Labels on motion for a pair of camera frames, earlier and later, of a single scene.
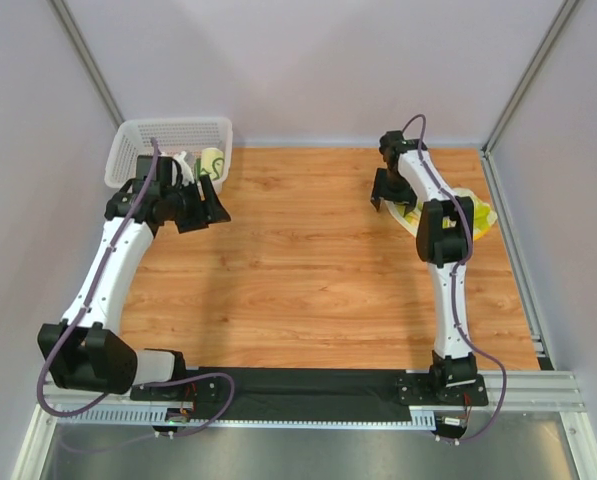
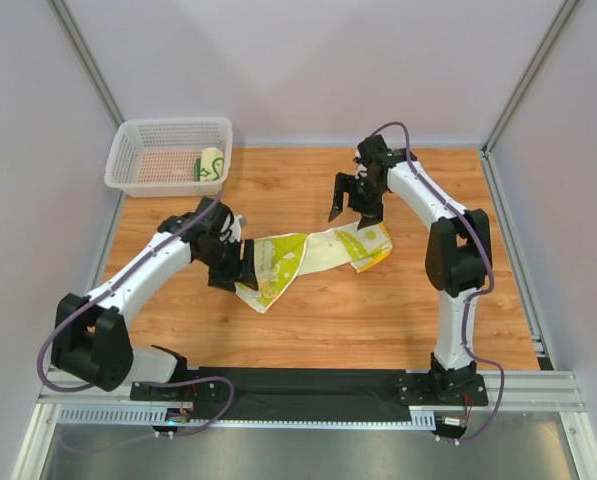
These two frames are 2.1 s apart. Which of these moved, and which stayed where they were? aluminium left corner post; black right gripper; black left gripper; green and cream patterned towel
Moved: black right gripper; black left gripper
Stayed: aluminium left corner post; green and cream patterned towel
